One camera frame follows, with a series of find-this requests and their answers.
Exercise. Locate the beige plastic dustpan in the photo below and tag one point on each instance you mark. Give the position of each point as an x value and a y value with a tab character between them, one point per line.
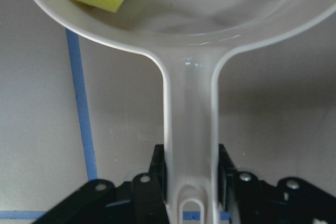
190	41

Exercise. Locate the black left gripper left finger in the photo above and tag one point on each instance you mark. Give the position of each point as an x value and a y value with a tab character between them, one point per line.
141	200

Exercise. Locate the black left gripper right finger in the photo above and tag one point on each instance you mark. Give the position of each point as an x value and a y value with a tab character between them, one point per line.
249	199

